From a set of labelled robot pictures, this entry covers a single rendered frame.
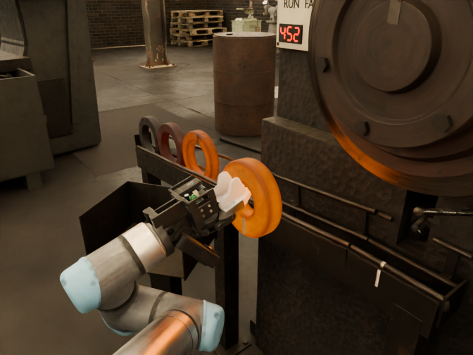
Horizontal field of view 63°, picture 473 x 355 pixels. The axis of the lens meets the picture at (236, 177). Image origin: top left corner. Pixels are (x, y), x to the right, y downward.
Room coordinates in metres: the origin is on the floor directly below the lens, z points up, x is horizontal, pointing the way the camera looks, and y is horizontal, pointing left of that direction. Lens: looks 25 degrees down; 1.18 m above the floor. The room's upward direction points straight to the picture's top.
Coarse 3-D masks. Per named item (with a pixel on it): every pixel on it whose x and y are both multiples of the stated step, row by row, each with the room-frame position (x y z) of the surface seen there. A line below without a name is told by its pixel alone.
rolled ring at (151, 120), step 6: (144, 120) 1.49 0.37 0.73; (150, 120) 1.46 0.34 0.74; (156, 120) 1.46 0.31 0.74; (144, 126) 1.52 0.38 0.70; (150, 126) 1.45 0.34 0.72; (156, 126) 1.44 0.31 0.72; (144, 132) 1.53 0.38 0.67; (156, 132) 1.42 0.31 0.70; (144, 138) 1.53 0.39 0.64; (156, 138) 1.41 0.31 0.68; (144, 144) 1.52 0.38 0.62; (150, 144) 1.53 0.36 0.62; (156, 144) 1.42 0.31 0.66; (150, 150) 1.50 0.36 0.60; (156, 150) 1.42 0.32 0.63
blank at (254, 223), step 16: (240, 160) 0.67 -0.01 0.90; (256, 160) 0.67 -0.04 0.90; (240, 176) 0.66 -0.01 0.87; (256, 176) 0.62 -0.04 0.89; (272, 176) 0.63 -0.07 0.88; (256, 192) 0.62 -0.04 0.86; (272, 192) 0.61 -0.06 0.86; (256, 208) 0.62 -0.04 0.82; (272, 208) 0.60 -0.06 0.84; (240, 224) 0.65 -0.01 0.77; (256, 224) 0.62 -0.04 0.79; (272, 224) 0.60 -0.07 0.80
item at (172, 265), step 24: (120, 192) 0.92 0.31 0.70; (144, 192) 0.94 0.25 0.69; (168, 192) 0.92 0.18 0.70; (96, 216) 0.82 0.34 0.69; (120, 216) 0.90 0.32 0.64; (144, 216) 0.94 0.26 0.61; (96, 240) 0.80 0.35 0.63; (168, 264) 0.74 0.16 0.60; (192, 264) 0.72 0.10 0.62; (168, 288) 0.78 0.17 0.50
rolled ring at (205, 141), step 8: (192, 136) 1.20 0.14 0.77; (200, 136) 1.17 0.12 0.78; (208, 136) 1.17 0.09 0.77; (184, 144) 1.24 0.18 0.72; (192, 144) 1.24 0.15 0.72; (200, 144) 1.16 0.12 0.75; (208, 144) 1.14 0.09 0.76; (184, 152) 1.25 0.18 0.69; (192, 152) 1.25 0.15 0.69; (208, 152) 1.13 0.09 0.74; (216, 152) 1.14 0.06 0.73; (184, 160) 1.25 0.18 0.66; (192, 160) 1.24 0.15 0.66; (208, 160) 1.12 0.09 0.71; (216, 160) 1.13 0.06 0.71; (192, 168) 1.22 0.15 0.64; (208, 168) 1.12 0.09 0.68; (216, 168) 1.13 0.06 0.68; (208, 176) 1.13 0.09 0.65; (216, 176) 1.14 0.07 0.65
